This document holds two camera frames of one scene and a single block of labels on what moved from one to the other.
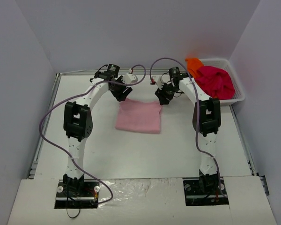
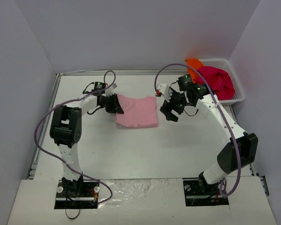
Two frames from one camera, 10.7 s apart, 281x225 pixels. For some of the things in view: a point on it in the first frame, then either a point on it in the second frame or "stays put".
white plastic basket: (239, 94) stays put
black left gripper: (119, 90) to (111, 103)
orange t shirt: (193, 64) stays put
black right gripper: (164, 93) to (172, 107)
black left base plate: (77, 193) stays put
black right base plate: (205, 191) stays put
